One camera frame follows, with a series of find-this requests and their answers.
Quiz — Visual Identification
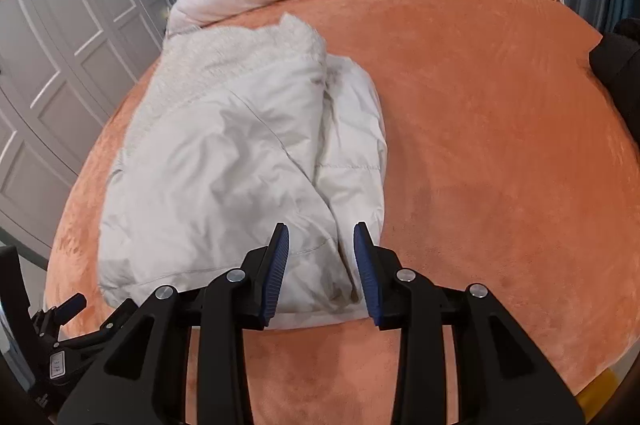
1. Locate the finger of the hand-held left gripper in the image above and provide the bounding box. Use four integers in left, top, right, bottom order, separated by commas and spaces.
97, 298, 139, 337
54, 293, 88, 324

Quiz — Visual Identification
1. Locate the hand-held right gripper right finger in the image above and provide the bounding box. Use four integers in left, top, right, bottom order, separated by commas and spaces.
353, 221, 587, 425

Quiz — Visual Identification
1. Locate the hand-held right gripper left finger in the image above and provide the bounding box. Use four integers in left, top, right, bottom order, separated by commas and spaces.
57, 222, 291, 425

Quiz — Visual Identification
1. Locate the white padded jacket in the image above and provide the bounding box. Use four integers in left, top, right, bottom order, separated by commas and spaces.
97, 12, 390, 331

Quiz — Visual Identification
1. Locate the orange plush bed blanket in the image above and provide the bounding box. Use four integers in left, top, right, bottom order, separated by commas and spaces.
42, 0, 640, 425

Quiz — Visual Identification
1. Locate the white panelled wardrobe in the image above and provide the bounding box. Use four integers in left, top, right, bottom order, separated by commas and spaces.
0, 0, 178, 267

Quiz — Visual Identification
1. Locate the dark cloth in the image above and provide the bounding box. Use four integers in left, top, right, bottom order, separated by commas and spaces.
587, 19, 640, 116

